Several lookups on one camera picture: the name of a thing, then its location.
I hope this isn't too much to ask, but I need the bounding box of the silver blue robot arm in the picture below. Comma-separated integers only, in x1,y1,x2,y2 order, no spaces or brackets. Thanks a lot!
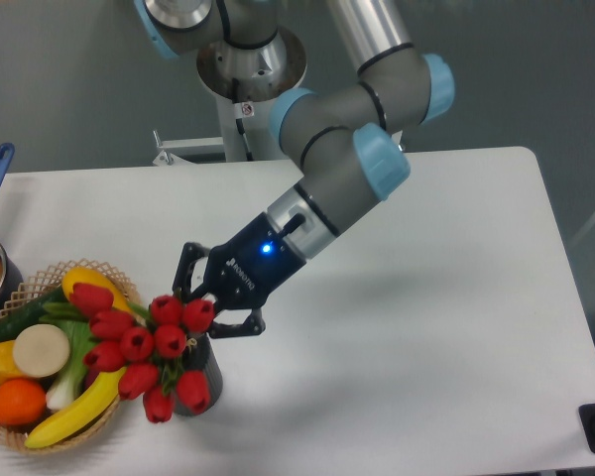
135,1,455,338

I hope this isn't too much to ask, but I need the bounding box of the woven wicker basket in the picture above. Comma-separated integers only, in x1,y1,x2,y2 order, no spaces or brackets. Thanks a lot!
0,258,142,455

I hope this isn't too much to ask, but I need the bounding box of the red tulip bouquet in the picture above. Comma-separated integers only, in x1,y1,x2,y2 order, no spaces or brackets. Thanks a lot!
44,295,215,423

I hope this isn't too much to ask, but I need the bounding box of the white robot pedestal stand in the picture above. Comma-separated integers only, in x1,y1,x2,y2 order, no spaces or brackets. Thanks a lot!
151,29,408,168

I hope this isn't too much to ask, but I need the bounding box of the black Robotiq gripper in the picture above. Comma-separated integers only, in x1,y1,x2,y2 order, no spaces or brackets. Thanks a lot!
172,213,306,339

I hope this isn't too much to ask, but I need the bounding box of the yellow banana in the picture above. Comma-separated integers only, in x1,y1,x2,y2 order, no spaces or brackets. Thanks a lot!
24,367,126,450

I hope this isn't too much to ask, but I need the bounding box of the dark grey ribbed vase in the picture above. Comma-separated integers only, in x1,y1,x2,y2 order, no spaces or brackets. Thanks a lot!
175,334,223,417

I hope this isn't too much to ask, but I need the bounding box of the orange fruit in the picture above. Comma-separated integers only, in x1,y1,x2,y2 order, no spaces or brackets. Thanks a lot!
0,378,47,426

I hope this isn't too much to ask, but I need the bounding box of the green bok choy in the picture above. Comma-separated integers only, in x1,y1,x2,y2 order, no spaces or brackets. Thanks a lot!
46,319,96,413

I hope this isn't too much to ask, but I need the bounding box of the black cable on pedestal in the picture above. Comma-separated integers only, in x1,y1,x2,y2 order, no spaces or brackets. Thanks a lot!
230,77,255,162

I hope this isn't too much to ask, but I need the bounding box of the beige round radish slice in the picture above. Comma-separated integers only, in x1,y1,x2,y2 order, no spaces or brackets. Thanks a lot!
12,324,70,378

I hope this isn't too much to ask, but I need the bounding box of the green cucumber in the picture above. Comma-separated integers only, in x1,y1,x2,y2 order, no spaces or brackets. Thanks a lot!
0,287,66,343

